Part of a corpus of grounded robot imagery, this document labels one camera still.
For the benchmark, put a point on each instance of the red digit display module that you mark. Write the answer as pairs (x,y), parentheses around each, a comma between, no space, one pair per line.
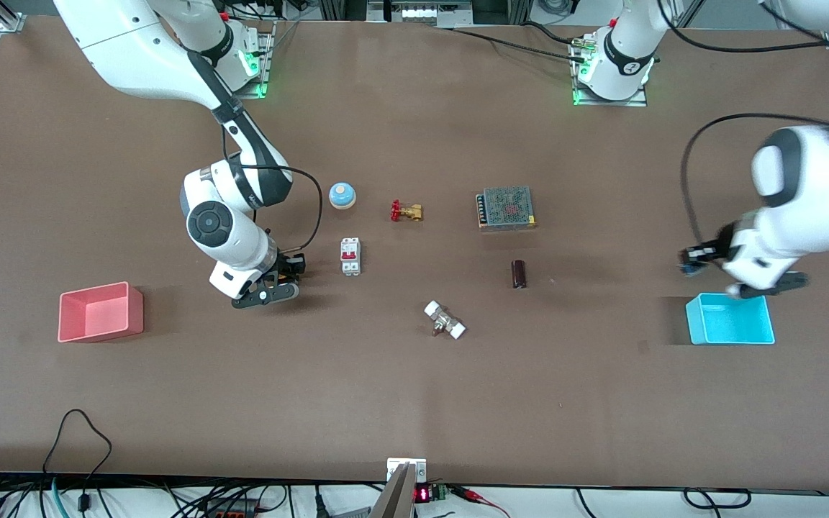
(425,494)

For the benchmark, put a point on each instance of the cyan plastic box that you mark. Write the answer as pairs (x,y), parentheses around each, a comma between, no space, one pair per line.
(731,324)

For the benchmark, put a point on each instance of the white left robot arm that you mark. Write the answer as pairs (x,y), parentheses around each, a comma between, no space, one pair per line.
(810,187)

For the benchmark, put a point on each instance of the red alligator clip lead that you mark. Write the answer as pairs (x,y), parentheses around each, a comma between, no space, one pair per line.
(483,498)

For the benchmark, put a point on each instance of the metal fitting white caps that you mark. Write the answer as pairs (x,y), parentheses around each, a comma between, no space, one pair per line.
(445,320)

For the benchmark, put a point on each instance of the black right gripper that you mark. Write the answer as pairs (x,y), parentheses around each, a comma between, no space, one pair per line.
(286,263)

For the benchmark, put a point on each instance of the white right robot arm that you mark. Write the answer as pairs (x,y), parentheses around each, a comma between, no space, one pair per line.
(141,57)

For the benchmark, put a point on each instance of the pink plastic box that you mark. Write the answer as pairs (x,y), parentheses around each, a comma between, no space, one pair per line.
(98,313)

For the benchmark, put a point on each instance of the white circuit breaker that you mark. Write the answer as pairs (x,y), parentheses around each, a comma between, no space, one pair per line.
(350,256)

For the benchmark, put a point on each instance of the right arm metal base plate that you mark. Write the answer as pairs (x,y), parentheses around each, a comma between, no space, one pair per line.
(265,72)

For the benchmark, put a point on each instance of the dark brown cylinder capacitor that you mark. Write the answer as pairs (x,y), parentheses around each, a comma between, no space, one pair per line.
(519,274)

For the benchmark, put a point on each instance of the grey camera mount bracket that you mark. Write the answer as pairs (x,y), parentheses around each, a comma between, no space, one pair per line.
(399,489)

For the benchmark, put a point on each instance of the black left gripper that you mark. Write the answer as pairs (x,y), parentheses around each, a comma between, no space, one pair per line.
(719,249)

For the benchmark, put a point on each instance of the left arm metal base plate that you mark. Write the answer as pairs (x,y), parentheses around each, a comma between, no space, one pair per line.
(645,101)

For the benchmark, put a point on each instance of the metal mesh power supply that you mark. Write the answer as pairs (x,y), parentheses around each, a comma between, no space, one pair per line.
(506,207)

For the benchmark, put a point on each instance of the blue round dome button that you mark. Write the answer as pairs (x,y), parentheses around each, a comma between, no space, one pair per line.
(342,194)

